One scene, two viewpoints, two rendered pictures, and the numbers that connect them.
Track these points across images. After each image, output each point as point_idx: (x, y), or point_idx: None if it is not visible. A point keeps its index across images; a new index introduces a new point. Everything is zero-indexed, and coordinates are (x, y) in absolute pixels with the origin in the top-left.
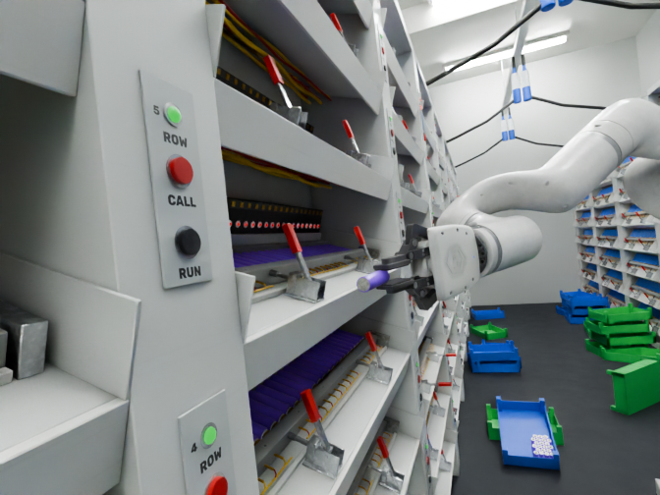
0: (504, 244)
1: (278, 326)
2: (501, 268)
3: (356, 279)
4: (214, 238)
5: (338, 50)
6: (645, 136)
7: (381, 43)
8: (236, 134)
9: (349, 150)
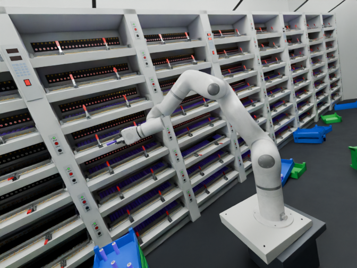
0: (143, 130)
1: (84, 155)
2: (147, 134)
3: None
4: (65, 148)
5: (107, 86)
6: (186, 86)
7: (143, 55)
8: (69, 131)
9: (126, 103)
